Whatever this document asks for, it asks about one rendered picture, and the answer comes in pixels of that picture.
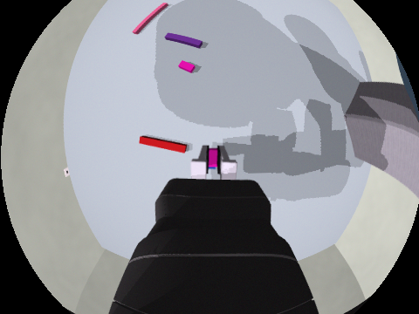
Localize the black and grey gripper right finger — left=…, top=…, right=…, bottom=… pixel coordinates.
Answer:
left=217, top=146, right=237, bottom=180

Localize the red rod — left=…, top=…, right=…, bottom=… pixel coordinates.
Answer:
left=139, top=136, right=187, bottom=153

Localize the small magenta block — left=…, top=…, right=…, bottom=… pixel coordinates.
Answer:
left=178, top=60, right=195, bottom=73
left=209, top=148, right=217, bottom=167

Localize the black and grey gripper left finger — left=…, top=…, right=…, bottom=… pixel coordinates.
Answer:
left=190, top=145, right=210, bottom=179

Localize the purple rod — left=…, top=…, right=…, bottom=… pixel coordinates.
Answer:
left=165, top=33, right=203, bottom=49

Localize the pink rod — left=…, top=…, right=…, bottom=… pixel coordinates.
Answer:
left=132, top=3, right=168, bottom=35

